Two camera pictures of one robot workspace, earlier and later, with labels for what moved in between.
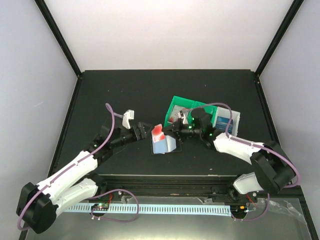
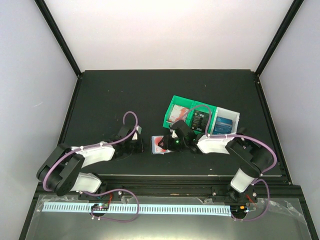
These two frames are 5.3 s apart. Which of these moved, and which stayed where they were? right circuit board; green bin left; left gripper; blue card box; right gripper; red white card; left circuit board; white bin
Moved: red white card; right gripper; left gripper
Stayed: white bin; right circuit board; green bin left; blue card box; left circuit board
